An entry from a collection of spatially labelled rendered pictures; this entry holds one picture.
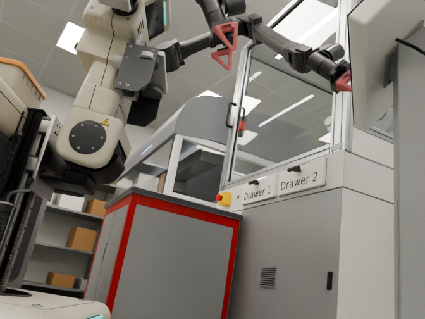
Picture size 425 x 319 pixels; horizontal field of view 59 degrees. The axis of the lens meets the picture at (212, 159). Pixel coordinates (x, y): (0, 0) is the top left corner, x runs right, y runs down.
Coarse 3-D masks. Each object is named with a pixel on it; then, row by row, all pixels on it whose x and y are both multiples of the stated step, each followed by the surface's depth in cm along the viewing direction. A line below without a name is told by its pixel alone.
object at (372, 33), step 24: (384, 0) 78; (408, 0) 82; (360, 24) 78; (384, 24) 82; (408, 24) 90; (360, 48) 85; (384, 48) 90; (360, 72) 93; (384, 72) 99; (360, 96) 104; (384, 96) 111; (360, 120) 117
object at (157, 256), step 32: (128, 192) 170; (160, 192) 172; (128, 224) 163; (160, 224) 170; (192, 224) 177; (224, 224) 184; (96, 256) 203; (128, 256) 160; (160, 256) 166; (192, 256) 173; (224, 256) 180; (96, 288) 179; (128, 288) 157; (160, 288) 163; (192, 288) 169; (224, 288) 176
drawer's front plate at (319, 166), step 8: (320, 160) 147; (304, 168) 155; (312, 168) 150; (320, 168) 146; (280, 176) 169; (288, 176) 164; (296, 176) 159; (304, 176) 154; (312, 176) 149; (320, 176) 145; (280, 184) 167; (288, 184) 162; (304, 184) 152; (312, 184) 147; (320, 184) 143; (280, 192) 166; (288, 192) 160
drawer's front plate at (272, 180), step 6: (258, 180) 186; (264, 180) 180; (270, 180) 176; (276, 180) 173; (246, 186) 195; (252, 186) 189; (258, 186) 184; (264, 186) 179; (270, 186) 174; (276, 186) 172; (246, 192) 193; (258, 192) 182; (264, 192) 177; (270, 192) 173; (276, 192) 171; (252, 198) 186; (258, 198) 181; (264, 198) 176; (270, 198) 174; (246, 204) 193
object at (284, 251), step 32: (320, 192) 145; (352, 192) 136; (256, 224) 179; (288, 224) 157; (320, 224) 140; (352, 224) 133; (384, 224) 140; (256, 256) 171; (288, 256) 151; (320, 256) 135; (352, 256) 129; (384, 256) 136; (256, 288) 164; (288, 288) 145; (320, 288) 130; (352, 288) 126; (384, 288) 132
